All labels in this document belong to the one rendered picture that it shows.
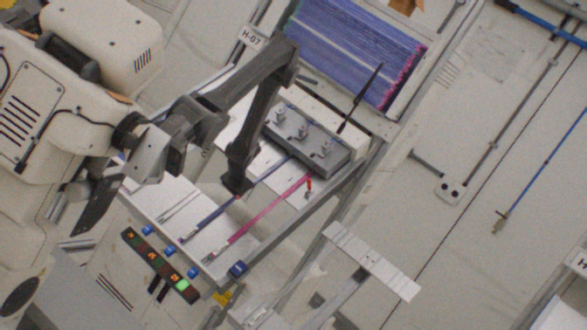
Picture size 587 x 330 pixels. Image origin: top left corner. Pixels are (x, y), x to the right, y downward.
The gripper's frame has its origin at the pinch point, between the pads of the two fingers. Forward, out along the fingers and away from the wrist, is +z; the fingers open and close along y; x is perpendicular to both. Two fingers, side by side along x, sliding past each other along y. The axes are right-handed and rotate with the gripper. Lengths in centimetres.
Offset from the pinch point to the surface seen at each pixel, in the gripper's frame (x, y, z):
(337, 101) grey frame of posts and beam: -50, 0, -10
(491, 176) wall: -154, -40, 96
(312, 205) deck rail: -15.1, -20.7, -0.4
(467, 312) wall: -104, -73, 146
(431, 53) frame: -70, -22, -35
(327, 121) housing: -42.4, -2.5, -6.9
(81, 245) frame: 40, 49, 45
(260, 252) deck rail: 9.8, -21.0, 0.0
